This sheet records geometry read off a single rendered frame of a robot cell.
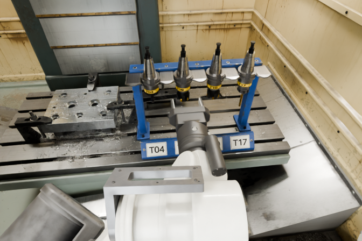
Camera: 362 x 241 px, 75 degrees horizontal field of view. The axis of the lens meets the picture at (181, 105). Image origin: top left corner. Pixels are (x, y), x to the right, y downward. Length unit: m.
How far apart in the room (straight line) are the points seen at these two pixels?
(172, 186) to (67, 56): 1.29
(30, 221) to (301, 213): 0.91
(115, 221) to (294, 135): 1.08
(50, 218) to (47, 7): 1.09
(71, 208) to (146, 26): 1.09
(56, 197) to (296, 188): 0.92
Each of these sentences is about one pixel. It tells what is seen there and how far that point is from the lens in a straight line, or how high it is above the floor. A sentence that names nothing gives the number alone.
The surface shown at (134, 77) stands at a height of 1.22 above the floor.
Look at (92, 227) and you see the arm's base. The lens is 0.39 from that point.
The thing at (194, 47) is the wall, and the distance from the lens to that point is 1.82.
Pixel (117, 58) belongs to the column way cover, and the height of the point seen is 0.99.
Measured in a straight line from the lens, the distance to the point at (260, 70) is 0.87.
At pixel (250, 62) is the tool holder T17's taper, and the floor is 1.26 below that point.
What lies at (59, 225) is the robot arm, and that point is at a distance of 0.40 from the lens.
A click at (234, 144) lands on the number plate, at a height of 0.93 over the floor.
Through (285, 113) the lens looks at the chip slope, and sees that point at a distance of 1.32.
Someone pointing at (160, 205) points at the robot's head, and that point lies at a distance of 0.23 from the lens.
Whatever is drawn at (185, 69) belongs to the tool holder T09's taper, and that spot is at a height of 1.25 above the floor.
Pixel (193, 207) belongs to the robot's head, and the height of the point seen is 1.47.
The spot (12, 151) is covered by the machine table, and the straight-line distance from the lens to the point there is 1.18.
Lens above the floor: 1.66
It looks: 41 degrees down
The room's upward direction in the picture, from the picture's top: straight up
